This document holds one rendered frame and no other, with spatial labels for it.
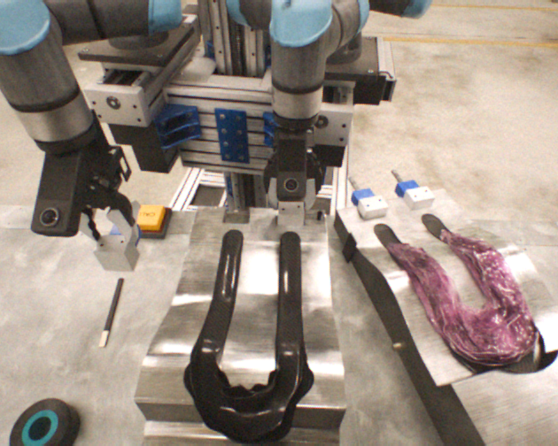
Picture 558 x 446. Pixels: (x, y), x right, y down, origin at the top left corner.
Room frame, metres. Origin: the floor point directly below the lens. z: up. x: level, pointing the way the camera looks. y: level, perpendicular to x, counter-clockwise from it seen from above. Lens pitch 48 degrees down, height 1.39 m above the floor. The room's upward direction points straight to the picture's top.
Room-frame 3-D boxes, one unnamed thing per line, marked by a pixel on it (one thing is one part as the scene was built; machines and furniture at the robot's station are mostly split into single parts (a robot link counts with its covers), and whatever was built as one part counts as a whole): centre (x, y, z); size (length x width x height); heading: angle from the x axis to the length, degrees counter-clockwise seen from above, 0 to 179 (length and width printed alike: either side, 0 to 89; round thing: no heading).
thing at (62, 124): (0.37, 0.27, 1.17); 0.08 x 0.08 x 0.05
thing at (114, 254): (0.39, 0.26, 0.92); 0.13 x 0.05 x 0.05; 178
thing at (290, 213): (0.50, -0.03, 0.89); 0.13 x 0.05 x 0.05; 178
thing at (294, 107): (0.48, -0.03, 1.13); 0.08 x 0.08 x 0.05
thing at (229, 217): (0.47, 0.08, 0.87); 0.05 x 0.05 x 0.04; 88
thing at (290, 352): (0.25, 0.03, 0.92); 0.35 x 0.16 x 0.09; 178
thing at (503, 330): (0.31, -0.31, 0.90); 0.26 x 0.18 x 0.08; 15
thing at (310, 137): (0.49, -0.03, 1.05); 0.09 x 0.08 x 0.12; 178
